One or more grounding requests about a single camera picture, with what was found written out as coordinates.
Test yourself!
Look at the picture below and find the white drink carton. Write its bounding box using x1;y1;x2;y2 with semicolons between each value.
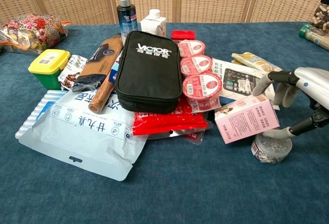
140;8;167;38

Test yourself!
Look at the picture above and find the clear round paperclip jar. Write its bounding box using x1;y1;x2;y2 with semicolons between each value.
251;132;293;166

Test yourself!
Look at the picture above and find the blue white small box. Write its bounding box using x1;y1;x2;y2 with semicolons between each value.
107;60;121;87

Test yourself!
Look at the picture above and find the clear jar of nuts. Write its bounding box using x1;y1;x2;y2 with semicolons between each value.
309;0;329;31

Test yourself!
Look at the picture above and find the brown dark blue pasta pack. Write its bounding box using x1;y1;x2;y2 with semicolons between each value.
71;34;124;92

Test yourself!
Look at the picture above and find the brown paper wrapped roll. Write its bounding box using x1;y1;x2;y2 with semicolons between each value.
88;46;125;114

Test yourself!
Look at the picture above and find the small red box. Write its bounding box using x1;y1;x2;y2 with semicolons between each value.
170;30;195;45

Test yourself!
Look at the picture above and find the black Victor zip pouch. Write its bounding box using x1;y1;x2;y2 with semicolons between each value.
114;30;183;115

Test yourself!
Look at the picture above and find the pink cup three-pack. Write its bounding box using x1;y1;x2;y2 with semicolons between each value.
177;39;223;114

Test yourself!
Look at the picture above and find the dark blue pump bottle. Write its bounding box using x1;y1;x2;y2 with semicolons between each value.
116;0;138;39

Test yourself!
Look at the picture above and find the red flat snack packet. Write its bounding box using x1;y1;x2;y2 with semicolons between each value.
131;96;209;136

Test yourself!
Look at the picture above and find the colourful red candy bag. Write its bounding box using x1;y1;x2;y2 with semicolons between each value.
0;13;70;55

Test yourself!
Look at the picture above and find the yellow cream snack packet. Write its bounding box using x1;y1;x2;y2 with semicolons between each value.
231;51;283;72

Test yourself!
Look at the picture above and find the large pale blue pouch bag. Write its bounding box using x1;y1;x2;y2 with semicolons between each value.
14;89;148;182

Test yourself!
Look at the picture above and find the white brown chocolate snack bag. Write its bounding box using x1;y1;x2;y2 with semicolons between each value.
57;54;88;91

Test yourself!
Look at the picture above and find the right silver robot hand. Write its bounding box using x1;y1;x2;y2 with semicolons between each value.
253;67;329;139

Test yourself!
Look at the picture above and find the green capped cylinder container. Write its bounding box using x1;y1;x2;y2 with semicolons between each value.
298;23;329;51

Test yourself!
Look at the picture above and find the white calculator package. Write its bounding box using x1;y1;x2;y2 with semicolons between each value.
211;58;281;111

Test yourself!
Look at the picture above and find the yellow green lidded container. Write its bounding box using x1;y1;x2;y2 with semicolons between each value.
28;49;71;90

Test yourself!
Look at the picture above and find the pink paper box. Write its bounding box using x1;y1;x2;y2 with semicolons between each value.
214;95;281;144

